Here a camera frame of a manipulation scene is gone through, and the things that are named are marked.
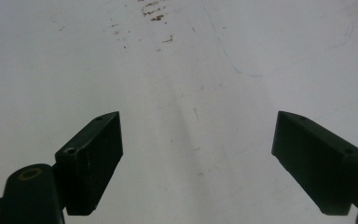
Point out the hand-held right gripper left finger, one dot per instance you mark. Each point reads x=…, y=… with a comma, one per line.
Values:
x=91, y=161

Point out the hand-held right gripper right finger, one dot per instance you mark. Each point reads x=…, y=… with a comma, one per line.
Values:
x=317, y=161

